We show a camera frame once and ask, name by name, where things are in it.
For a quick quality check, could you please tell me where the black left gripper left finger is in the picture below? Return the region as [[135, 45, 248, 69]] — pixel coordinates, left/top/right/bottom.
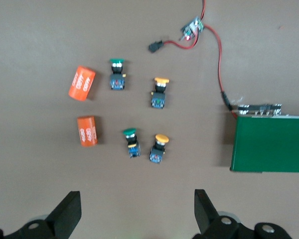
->
[[3, 191, 82, 239]]

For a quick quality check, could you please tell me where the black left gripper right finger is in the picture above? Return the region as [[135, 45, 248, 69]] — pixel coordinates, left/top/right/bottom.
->
[[193, 189, 243, 239]]

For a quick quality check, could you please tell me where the yellow mushroom push button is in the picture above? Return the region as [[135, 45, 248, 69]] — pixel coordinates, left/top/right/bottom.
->
[[150, 77, 170, 110], [149, 133, 171, 165]]

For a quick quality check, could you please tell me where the orange cylinder white 4680 print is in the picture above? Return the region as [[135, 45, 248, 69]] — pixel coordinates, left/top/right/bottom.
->
[[76, 115, 99, 148], [68, 65, 96, 102]]

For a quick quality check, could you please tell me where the green mushroom push button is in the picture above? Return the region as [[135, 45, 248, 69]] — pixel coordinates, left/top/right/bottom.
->
[[108, 58, 127, 91], [122, 127, 142, 159]]

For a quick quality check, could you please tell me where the green conveyor belt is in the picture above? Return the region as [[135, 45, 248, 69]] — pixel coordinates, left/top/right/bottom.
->
[[229, 102, 299, 173]]

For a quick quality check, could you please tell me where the red lead with black plug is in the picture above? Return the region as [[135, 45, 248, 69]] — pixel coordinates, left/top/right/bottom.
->
[[148, 37, 199, 54]]

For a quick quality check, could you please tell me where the small controller circuit board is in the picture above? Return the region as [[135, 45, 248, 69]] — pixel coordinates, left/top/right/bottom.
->
[[180, 16, 205, 42]]

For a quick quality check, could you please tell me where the red black motor wire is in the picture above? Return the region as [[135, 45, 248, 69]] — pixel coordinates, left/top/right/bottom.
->
[[203, 24, 236, 118]]

